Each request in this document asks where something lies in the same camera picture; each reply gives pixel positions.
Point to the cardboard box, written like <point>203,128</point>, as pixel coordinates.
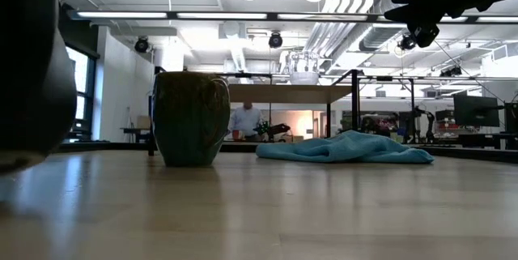
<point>143,121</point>

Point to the black monitor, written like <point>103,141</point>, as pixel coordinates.
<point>475,111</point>

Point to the black aluminium table frame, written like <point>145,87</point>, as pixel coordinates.
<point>101,146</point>

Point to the dark background desk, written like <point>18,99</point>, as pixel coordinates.
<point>79,133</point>

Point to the silver ventilation duct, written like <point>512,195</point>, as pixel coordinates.
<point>378,35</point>

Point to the black ceiling spotlight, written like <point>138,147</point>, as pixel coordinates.
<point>406,43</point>
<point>275,40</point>
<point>141,44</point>

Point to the wooden shelf with black legs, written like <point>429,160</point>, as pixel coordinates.
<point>283,93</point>

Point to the dark mug with green inside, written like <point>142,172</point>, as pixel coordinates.
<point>186,122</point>

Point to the teal cloth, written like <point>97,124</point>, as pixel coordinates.
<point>344,148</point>

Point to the window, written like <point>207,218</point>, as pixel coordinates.
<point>81,90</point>

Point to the background black robot arm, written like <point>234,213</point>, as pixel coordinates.
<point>279,127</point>

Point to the person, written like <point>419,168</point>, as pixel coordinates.
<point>247,120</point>

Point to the brown olive ceramic mug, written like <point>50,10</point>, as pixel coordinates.
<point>32,90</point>

